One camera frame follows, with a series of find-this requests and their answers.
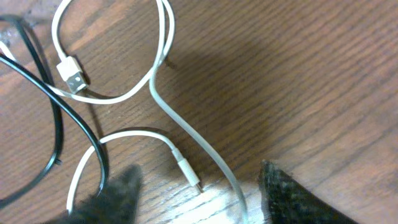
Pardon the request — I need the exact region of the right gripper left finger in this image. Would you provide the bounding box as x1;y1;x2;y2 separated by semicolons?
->
45;165;142;224

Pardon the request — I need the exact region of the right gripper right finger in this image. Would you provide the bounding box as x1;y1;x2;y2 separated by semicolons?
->
258;161;356;224

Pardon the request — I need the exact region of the white usb cable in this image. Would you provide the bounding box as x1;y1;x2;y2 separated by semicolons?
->
0;0;249;224

